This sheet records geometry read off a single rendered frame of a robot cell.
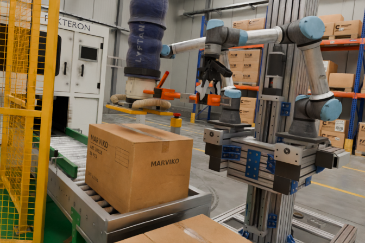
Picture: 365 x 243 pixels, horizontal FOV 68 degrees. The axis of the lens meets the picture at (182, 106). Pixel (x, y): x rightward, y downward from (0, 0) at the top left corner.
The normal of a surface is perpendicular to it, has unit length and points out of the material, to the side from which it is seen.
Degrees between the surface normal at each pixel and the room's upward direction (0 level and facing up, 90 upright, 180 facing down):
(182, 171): 90
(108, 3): 90
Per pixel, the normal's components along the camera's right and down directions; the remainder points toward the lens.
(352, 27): -0.66, -0.02
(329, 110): 0.32, 0.20
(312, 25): 0.23, -0.04
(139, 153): 0.64, 0.11
